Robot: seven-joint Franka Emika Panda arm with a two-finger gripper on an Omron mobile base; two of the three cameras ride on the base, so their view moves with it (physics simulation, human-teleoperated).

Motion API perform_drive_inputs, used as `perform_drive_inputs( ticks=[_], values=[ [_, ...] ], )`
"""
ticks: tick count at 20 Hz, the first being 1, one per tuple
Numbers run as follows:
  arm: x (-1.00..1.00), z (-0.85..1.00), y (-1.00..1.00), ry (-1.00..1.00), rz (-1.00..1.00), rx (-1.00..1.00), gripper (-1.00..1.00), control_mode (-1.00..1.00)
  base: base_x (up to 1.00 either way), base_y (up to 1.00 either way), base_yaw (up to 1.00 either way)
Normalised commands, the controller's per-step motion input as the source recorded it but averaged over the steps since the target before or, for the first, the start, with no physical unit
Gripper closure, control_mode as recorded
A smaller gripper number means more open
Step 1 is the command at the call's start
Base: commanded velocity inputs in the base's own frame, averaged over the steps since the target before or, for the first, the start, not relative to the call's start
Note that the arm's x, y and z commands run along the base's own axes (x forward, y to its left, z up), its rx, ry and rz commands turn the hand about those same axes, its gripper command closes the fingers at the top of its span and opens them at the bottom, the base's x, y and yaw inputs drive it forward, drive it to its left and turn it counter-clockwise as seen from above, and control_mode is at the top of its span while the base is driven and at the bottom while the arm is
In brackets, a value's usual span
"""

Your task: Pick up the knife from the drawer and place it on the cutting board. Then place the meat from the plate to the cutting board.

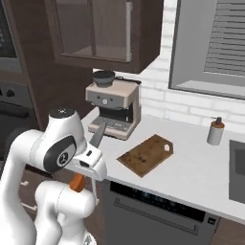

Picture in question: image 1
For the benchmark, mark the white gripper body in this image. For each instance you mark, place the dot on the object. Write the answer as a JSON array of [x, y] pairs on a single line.
[[97, 172]]

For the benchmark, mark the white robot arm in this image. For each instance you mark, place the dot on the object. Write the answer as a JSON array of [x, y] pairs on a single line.
[[19, 166]]

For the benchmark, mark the glass cupboard door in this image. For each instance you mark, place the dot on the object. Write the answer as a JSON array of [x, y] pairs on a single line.
[[92, 28]]

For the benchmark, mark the black microwave oven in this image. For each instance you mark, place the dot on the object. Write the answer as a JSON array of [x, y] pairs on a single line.
[[8, 35]]

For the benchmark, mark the brown wooden cutting board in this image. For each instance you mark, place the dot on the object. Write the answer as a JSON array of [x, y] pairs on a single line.
[[145, 156]]

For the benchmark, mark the brown base cupboard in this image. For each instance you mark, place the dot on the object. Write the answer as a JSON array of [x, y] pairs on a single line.
[[229, 233]]

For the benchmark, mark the dark brown wall cupboard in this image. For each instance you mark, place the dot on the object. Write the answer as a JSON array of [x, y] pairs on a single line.
[[150, 32]]

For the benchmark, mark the beige coffee machine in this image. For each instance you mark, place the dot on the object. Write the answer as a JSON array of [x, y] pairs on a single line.
[[111, 99]]

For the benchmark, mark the grey soap dispenser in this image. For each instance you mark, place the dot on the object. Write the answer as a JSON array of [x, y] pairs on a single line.
[[215, 134]]

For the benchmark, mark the black built-in oven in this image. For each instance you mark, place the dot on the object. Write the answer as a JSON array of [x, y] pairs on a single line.
[[12, 111]]

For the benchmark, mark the grey sink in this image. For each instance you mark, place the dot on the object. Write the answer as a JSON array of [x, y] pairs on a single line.
[[237, 172]]

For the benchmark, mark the grey framed window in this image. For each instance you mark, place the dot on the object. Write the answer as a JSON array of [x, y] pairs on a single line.
[[191, 48]]

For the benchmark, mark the grey dishwasher door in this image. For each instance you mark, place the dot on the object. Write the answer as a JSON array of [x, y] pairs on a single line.
[[143, 223]]

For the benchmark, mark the grey window blinds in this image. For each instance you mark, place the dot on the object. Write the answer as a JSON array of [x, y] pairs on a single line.
[[226, 38]]

